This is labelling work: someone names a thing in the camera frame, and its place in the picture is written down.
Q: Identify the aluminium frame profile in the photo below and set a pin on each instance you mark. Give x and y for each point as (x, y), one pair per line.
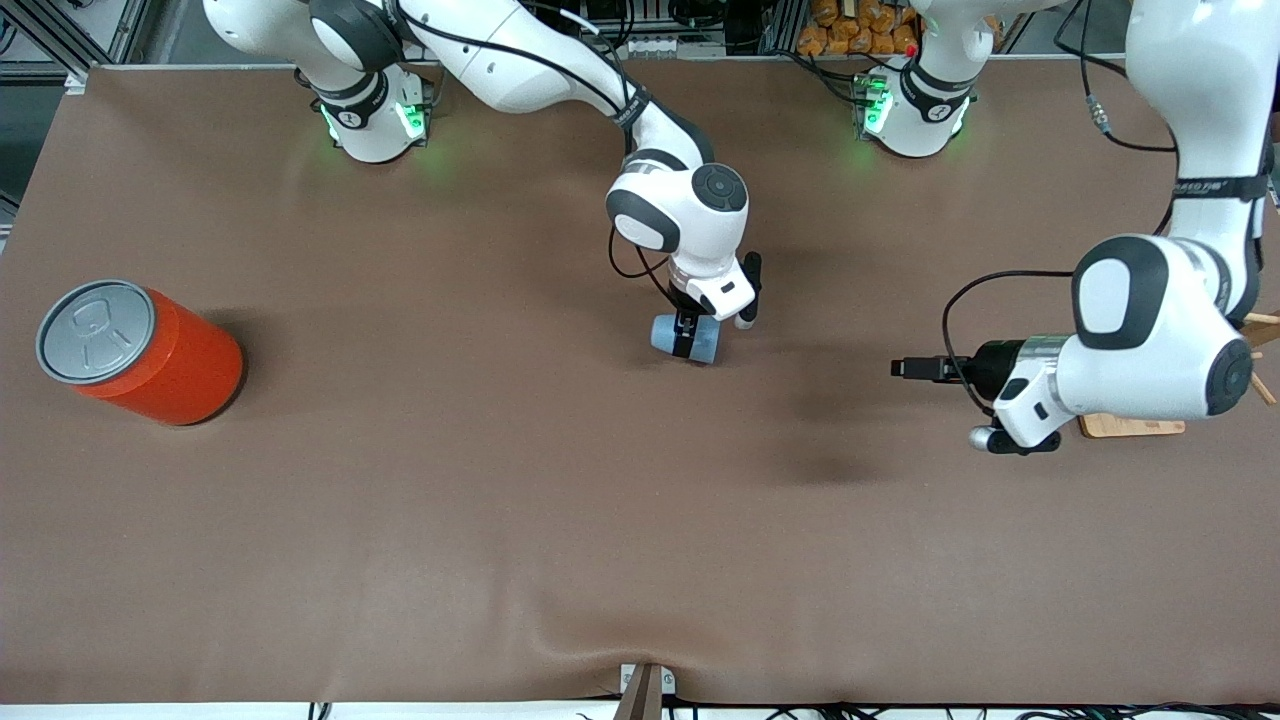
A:
(128, 30)
(782, 28)

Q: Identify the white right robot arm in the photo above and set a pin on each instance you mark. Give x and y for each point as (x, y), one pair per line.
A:
(500, 60)

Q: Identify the long white power strip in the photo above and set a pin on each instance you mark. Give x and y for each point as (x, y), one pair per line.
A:
(680, 46)

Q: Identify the orange can with grey lid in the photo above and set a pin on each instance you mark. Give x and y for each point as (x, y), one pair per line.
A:
(170, 360)

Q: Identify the grey metal camera bracket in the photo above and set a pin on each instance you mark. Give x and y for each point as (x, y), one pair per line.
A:
(645, 695)

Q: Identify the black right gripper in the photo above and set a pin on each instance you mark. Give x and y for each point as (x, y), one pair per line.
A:
(686, 301)

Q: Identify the heap of orange items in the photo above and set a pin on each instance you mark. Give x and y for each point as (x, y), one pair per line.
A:
(850, 35)

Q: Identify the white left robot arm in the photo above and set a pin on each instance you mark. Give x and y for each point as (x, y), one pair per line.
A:
(1150, 330)

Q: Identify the wooden cup rack stand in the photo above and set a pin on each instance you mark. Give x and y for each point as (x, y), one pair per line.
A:
(1130, 427)

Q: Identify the blue plastic cup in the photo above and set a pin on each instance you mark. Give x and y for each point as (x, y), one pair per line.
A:
(662, 335)

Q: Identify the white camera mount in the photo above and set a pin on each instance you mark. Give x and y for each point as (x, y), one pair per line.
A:
(1030, 405)
(725, 295)

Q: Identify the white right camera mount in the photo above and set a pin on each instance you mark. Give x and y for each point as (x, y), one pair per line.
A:
(725, 295)

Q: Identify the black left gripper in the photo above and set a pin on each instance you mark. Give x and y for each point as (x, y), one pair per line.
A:
(992, 365)

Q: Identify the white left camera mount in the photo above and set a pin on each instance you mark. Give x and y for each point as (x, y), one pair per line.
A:
(1030, 405)

